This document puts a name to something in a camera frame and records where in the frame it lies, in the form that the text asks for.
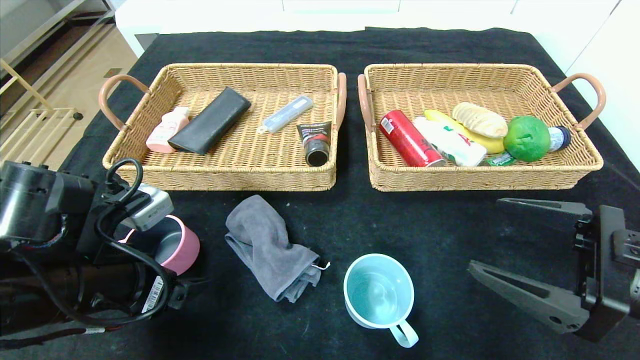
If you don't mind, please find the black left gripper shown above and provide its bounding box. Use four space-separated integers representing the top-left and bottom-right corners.
85 261 211 316

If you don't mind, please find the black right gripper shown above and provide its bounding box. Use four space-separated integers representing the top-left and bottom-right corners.
466 197 640 343

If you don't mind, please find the green lime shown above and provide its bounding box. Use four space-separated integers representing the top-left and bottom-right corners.
503 115 551 163

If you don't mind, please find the striped bread loaf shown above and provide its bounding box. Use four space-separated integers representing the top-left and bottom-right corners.
452 102 509 139

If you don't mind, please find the red soda can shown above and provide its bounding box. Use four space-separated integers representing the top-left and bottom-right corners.
378 110 447 168

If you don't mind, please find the pink saucepan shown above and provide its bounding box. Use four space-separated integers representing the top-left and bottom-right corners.
117 215 201 276

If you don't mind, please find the grey towel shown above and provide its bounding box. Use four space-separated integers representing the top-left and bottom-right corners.
225 194 332 303

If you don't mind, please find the black tablecloth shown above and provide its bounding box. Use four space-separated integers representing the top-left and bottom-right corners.
0 27 640 360

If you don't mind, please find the small green packet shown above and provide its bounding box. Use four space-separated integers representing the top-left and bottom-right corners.
480 151 518 167

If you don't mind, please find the clear bottle with dark cap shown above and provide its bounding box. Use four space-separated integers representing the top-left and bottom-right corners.
547 126 572 152

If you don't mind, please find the yellow banana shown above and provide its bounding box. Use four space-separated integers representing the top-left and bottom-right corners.
424 109 506 155

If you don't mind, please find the white yogurt drink bottle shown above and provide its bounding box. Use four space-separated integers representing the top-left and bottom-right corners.
412 116 487 167

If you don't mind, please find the small pink bottle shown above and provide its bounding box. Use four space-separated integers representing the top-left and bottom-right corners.
146 106 192 154

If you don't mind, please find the light blue mug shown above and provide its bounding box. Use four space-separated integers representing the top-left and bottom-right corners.
343 253 419 348

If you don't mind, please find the black leather case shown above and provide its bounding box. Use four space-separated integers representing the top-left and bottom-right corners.
167 86 252 156

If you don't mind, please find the black cosmetic tube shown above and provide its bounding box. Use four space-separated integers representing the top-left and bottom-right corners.
296 121 333 168

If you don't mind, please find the clear blue plastic case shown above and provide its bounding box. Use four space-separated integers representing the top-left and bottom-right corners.
258 95 315 135

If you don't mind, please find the light wooden rack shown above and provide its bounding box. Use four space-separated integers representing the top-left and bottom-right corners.
0 57 83 166

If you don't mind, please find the grey metal shelf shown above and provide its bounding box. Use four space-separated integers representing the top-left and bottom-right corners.
0 0 118 71

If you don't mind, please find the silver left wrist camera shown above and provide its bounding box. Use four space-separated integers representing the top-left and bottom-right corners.
120 184 175 232

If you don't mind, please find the black left camera cable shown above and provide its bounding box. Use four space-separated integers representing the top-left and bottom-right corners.
0 159 173 351

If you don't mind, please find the wicker basket with pink handles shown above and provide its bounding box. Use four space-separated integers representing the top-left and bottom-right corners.
357 63 606 192
98 63 347 192

